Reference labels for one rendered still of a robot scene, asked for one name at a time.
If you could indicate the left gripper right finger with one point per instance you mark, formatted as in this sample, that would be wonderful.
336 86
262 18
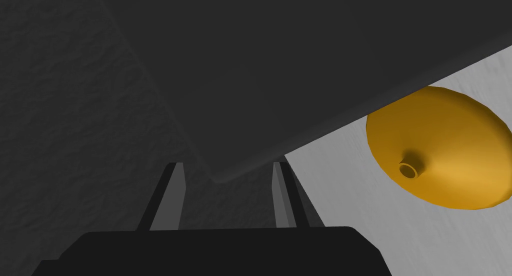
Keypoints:
288 208

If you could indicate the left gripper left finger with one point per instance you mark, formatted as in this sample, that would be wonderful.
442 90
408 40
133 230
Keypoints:
166 204

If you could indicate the grey door leaf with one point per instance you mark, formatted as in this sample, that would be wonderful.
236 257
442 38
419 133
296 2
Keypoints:
352 212

